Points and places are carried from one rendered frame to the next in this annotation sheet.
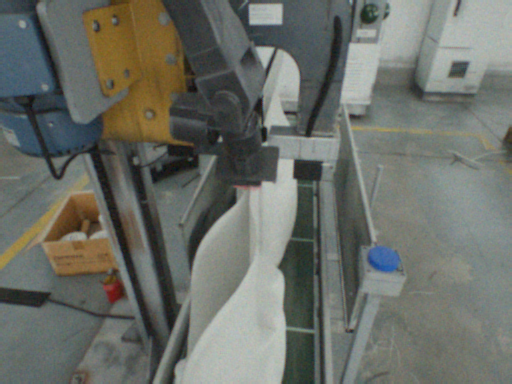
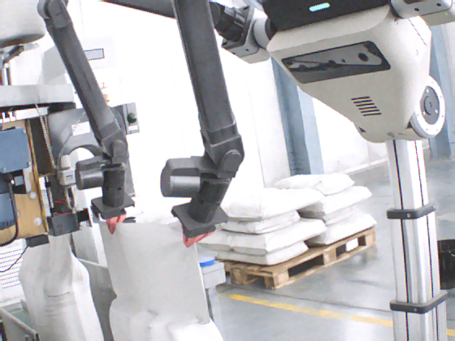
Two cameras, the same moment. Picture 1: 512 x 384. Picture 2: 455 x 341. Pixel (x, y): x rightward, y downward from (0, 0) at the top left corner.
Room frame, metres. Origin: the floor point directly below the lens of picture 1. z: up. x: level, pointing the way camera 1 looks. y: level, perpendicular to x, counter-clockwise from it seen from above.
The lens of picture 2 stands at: (-0.83, 0.89, 1.25)
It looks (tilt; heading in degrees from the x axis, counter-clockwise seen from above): 5 degrees down; 315
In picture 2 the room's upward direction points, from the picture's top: 10 degrees counter-clockwise
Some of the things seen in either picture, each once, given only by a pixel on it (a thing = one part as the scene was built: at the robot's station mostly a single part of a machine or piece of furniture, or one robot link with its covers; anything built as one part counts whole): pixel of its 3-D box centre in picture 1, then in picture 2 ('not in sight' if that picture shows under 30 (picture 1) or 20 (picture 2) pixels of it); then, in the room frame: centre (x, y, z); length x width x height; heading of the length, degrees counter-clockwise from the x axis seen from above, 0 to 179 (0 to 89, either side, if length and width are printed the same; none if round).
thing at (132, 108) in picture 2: (366, 10); (125, 119); (0.64, -0.19, 1.29); 0.08 x 0.05 x 0.09; 172
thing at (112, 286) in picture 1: (109, 283); not in sight; (1.04, 0.68, 0.12); 0.15 x 0.08 x 0.23; 172
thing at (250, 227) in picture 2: not in sight; (254, 219); (2.36, -2.47, 0.44); 0.66 x 0.42 x 0.14; 166
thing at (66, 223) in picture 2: (218, 138); (61, 223); (0.66, 0.08, 1.04); 0.08 x 0.06 x 0.05; 82
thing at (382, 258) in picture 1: (382, 259); (204, 263); (0.49, -0.26, 0.84); 0.06 x 0.06 x 0.02
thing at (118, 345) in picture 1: (140, 324); not in sight; (0.84, 0.48, 0.10); 0.50 x 0.42 x 0.20; 172
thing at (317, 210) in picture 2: not in sight; (330, 200); (2.09, -3.08, 0.44); 0.68 x 0.44 x 0.15; 82
